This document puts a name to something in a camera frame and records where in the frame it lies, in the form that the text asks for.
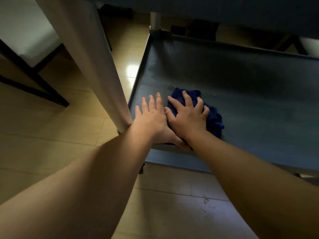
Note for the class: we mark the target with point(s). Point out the person's right hand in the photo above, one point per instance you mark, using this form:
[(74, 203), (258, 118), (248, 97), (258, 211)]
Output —
[(189, 119)]

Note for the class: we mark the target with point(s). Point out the grey layered cart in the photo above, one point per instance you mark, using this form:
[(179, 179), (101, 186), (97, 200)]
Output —
[(249, 97)]

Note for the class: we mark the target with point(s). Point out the dark blue cloth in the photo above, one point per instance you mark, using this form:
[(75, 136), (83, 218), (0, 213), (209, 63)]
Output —
[(215, 121)]

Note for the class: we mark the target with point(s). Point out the person's left hand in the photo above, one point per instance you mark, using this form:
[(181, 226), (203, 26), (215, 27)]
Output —
[(152, 119)]

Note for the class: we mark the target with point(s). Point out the person's right forearm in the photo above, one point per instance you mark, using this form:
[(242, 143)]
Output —
[(261, 191)]

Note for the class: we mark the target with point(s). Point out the person's left forearm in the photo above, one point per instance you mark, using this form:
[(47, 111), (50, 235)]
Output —
[(87, 186)]

